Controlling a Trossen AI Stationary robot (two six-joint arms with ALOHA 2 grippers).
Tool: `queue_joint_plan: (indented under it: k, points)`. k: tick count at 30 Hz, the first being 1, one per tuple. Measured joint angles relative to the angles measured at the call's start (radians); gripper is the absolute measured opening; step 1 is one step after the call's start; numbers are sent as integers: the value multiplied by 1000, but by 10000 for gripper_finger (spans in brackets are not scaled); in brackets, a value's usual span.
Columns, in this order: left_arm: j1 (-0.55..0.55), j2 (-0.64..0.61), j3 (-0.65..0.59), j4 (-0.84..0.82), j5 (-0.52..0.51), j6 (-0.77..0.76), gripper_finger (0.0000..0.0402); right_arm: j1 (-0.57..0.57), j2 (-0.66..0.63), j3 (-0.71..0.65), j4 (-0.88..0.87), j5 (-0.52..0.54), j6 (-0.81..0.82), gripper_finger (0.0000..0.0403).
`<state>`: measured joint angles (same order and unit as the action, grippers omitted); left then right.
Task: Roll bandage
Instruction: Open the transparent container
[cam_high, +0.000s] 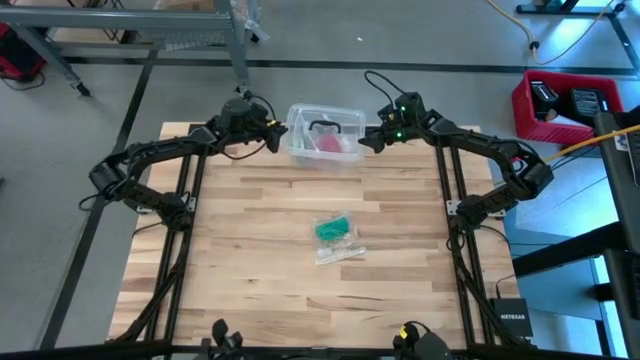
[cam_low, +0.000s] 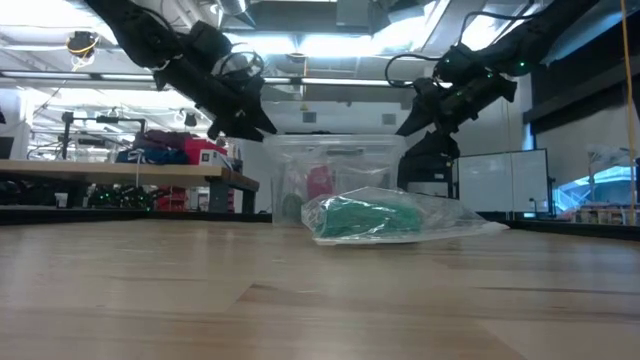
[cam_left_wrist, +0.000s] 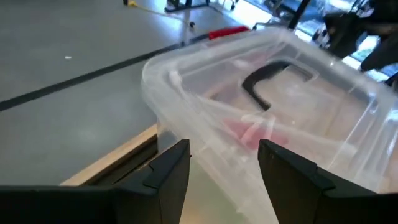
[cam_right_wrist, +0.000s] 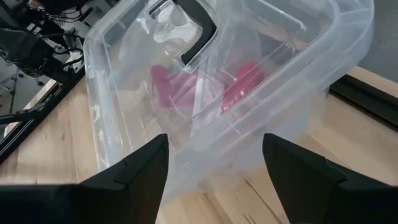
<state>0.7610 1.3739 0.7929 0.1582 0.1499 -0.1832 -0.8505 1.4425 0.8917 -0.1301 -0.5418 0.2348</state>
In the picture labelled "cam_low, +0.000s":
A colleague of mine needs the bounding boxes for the red box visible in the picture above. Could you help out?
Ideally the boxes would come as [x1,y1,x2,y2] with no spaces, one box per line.
[183,138,229,166]

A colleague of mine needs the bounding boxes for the blue bag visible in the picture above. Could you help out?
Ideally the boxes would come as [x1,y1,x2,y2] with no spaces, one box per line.
[115,146,191,166]

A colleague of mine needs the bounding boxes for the green elastic bandage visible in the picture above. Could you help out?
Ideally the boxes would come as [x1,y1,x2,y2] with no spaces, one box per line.
[315,195,424,239]

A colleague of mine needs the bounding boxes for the white whiteboard black frame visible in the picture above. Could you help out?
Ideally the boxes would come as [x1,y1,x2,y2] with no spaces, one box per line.
[455,148,552,218]

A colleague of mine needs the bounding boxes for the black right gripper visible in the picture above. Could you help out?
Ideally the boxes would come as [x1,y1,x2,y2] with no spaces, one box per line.
[395,43,519,162]

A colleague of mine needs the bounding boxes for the red storage bins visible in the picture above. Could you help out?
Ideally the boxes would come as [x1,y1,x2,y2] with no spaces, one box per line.
[154,185,192,213]

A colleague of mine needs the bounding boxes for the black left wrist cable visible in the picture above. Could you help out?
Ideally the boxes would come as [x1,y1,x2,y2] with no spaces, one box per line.
[213,48,266,82]

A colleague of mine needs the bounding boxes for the grey metal workbench wooden top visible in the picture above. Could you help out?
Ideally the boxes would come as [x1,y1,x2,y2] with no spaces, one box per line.
[0,159,261,215]

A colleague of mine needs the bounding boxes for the red item in box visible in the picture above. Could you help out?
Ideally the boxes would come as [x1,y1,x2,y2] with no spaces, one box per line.
[305,165,336,202]

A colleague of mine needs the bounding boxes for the low shelf with small items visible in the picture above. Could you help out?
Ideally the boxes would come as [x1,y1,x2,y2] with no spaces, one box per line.
[571,203,640,227]

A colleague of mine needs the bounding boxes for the clear plastic storage box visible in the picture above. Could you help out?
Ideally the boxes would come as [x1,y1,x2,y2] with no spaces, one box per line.
[263,133,409,229]

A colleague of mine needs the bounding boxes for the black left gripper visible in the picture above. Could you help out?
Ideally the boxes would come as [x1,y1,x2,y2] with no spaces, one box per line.
[152,55,279,143]

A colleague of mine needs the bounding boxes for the black camera stand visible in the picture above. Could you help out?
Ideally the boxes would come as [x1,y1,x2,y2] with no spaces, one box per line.
[59,111,148,161]

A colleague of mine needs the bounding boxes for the maroon cloth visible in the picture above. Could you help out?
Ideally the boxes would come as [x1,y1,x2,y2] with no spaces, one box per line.
[132,129,200,151]

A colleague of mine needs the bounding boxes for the yellow hanging cable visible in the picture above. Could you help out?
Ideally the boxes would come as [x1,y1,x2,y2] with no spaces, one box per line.
[620,0,639,227]

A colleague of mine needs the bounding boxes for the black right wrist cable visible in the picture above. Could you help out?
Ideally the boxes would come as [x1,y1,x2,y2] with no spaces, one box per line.
[383,9,544,90]

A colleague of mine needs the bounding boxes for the black yellow ceiling reel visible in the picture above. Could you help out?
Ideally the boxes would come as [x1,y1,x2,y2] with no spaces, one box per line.
[65,30,101,62]

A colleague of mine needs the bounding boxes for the black shelf rack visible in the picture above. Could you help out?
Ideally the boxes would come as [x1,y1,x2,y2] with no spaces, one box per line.
[397,153,457,201]

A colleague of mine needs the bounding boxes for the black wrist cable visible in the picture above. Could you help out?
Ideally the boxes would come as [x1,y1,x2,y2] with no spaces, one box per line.
[213,48,266,82]
[383,9,544,90]

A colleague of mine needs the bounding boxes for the long ceiling light strip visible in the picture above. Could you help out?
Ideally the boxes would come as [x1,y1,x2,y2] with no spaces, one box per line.
[0,70,454,93]

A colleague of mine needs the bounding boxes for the clear plastic zip bag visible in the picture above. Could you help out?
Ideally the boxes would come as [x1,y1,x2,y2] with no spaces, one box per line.
[300,186,510,247]

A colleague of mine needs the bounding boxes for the small white box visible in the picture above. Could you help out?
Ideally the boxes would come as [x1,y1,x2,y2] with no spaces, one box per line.
[198,149,235,171]

